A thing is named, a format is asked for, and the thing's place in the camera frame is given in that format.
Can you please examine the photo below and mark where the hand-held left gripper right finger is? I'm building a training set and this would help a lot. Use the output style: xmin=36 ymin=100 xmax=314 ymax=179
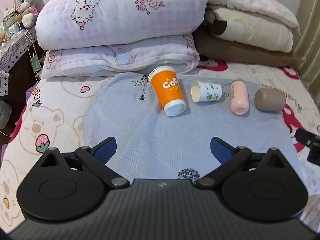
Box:
xmin=196 ymin=137 xmax=288 ymax=189

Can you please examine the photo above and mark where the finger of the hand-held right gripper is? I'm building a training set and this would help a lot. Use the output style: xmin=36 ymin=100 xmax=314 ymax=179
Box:
xmin=295 ymin=129 xmax=320 ymax=166

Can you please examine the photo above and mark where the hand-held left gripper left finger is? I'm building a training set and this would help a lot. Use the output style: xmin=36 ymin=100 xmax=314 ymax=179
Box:
xmin=39 ymin=137 xmax=131 ymax=189

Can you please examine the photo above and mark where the brown plastic cup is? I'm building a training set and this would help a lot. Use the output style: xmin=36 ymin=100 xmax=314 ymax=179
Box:
xmin=254 ymin=87 xmax=286 ymax=113

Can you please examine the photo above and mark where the pink plastic cup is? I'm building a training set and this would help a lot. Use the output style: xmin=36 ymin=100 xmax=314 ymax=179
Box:
xmin=230 ymin=81 xmax=251 ymax=116

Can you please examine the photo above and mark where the white paper cup green print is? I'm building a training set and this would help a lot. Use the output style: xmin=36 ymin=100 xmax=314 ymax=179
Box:
xmin=191 ymin=80 xmax=223 ymax=103

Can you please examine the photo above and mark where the orange paper cup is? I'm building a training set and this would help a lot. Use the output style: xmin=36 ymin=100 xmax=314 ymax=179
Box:
xmin=147 ymin=65 xmax=187 ymax=117

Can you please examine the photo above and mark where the light blue quilted cloth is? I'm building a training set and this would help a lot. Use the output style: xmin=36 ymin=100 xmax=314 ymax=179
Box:
xmin=82 ymin=72 xmax=300 ymax=183

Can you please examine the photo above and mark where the beige curtain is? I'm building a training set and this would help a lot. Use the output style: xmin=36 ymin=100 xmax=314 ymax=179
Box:
xmin=292 ymin=0 xmax=320 ymax=87

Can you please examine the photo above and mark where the brown folded blanket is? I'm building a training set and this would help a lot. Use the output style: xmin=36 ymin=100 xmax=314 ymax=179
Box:
xmin=194 ymin=27 xmax=301 ymax=67

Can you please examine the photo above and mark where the pink quilt blue heart print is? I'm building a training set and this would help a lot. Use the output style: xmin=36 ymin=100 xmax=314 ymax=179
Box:
xmin=41 ymin=33 xmax=200 ymax=79

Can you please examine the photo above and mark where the grey cloth bundle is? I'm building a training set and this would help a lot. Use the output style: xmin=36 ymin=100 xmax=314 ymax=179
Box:
xmin=0 ymin=100 xmax=12 ymax=131

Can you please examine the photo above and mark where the green charger plug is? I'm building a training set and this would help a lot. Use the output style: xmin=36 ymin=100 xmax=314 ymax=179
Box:
xmin=30 ymin=56 xmax=42 ymax=72

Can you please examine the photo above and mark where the cream and brown blanket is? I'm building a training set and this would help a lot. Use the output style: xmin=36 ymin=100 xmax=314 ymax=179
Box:
xmin=207 ymin=6 xmax=294 ymax=53

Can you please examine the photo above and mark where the pink checked sheep print quilt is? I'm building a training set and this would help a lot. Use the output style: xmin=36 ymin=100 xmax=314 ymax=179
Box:
xmin=35 ymin=0 xmax=209 ymax=51

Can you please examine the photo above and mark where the nightstand with patterned cover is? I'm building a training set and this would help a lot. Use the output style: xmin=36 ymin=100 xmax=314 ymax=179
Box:
xmin=0 ymin=26 xmax=38 ymax=97

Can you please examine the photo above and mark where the pink floral fleece blanket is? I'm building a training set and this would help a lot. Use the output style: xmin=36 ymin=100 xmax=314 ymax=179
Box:
xmin=192 ymin=0 xmax=301 ymax=36

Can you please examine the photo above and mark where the grey plush bunny toy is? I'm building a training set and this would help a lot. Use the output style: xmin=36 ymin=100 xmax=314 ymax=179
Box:
xmin=12 ymin=0 xmax=38 ymax=28

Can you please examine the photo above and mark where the white charger cable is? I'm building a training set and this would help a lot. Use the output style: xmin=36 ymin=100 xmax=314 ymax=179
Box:
xmin=25 ymin=29 xmax=44 ymax=82

